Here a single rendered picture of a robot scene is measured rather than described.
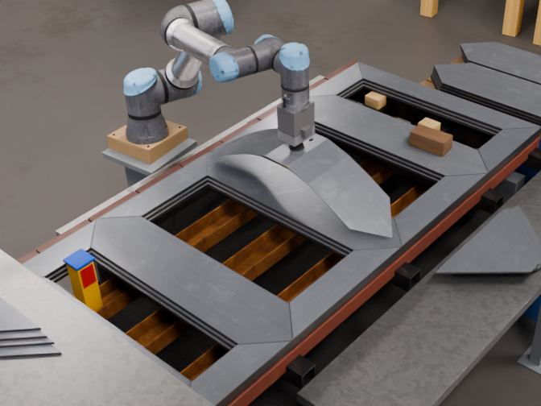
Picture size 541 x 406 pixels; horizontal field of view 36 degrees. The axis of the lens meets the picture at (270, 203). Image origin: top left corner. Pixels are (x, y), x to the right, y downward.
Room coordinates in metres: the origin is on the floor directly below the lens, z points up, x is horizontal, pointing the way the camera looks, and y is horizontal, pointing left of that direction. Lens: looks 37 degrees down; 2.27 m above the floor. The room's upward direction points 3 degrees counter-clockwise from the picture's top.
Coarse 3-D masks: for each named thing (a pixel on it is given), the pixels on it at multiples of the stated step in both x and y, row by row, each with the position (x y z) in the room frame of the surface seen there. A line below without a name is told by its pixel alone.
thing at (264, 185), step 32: (320, 128) 2.34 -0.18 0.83; (480, 128) 2.30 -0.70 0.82; (224, 160) 2.16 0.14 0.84; (256, 160) 2.15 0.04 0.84; (384, 160) 2.16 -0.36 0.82; (192, 192) 2.03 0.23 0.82; (224, 192) 2.02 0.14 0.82; (256, 192) 1.99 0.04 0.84; (288, 192) 1.98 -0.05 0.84; (288, 224) 1.85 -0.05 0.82; (320, 224) 1.82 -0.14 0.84; (96, 256) 1.74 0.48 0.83; (192, 320) 1.48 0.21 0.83; (320, 320) 1.46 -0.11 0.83
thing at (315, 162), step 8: (320, 144) 1.97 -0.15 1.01; (328, 144) 1.97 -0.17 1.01; (312, 152) 1.93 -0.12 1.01; (320, 152) 1.93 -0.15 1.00; (328, 152) 1.94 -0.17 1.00; (336, 152) 1.94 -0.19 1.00; (344, 152) 1.95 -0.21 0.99; (296, 160) 1.89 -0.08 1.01; (304, 160) 1.90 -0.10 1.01; (312, 160) 1.90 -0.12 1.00; (320, 160) 1.90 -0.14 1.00; (328, 160) 1.91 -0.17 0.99; (336, 160) 1.91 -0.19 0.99; (288, 168) 1.86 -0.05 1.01; (296, 168) 1.86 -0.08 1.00; (304, 168) 1.87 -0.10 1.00; (312, 168) 1.87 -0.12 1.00; (320, 168) 1.87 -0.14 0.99; (328, 168) 1.88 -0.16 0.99; (304, 176) 1.84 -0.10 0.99; (312, 176) 1.84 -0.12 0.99
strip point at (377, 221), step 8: (376, 208) 1.80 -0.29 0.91; (384, 208) 1.80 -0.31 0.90; (368, 216) 1.76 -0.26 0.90; (376, 216) 1.77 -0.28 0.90; (384, 216) 1.78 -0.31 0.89; (360, 224) 1.73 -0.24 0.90; (368, 224) 1.74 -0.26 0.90; (376, 224) 1.75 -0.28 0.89; (384, 224) 1.76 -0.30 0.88; (368, 232) 1.72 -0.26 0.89; (376, 232) 1.72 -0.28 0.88; (384, 232) 1.73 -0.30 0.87
